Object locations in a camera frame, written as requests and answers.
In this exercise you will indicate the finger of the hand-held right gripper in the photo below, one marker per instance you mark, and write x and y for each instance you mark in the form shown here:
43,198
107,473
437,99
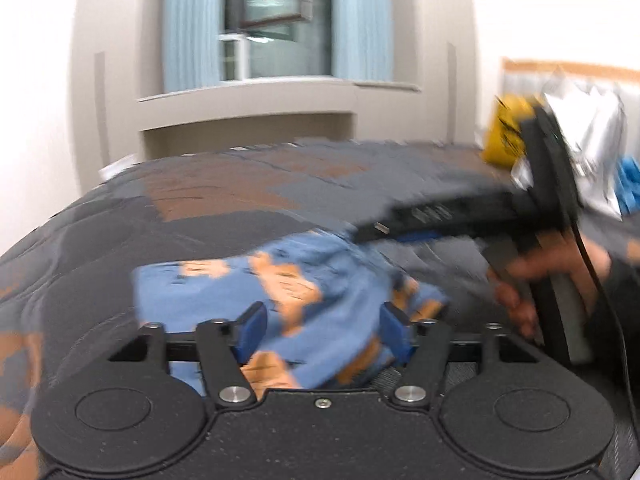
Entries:
440,217

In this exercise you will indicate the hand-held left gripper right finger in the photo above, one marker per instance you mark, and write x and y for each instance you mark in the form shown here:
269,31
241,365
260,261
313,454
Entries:
395,330

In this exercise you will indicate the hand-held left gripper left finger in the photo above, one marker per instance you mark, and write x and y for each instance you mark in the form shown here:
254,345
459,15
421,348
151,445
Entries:
252,327

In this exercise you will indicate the blue pants with orange print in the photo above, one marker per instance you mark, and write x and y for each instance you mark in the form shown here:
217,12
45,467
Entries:
300,310

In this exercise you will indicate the person's right hand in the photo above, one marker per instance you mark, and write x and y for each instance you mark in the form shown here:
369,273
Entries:
550,265

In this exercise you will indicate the silver foil bag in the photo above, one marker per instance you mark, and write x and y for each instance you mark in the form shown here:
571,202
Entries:
595,135

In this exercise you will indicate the blue cloth item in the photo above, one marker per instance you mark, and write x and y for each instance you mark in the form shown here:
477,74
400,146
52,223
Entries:
631,185

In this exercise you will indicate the yellow bag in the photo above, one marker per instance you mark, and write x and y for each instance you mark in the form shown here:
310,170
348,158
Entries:
505,130

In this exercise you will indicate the grey and orange quilted mattress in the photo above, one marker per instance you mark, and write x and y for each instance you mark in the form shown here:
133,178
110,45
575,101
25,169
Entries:
200,210

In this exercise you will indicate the wooden headboard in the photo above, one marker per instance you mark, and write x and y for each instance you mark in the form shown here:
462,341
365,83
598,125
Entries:
575,67

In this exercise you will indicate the beige wardrobe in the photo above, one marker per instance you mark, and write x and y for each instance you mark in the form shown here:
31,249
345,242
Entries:
115,70
435,50

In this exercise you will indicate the light blue curtain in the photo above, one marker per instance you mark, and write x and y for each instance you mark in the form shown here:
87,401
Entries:
192,25
362,20

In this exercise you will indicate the beige window bench cabinet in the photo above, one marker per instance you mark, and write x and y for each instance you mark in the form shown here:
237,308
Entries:
250,110

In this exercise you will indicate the glass window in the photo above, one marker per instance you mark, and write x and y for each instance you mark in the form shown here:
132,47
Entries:
277,20

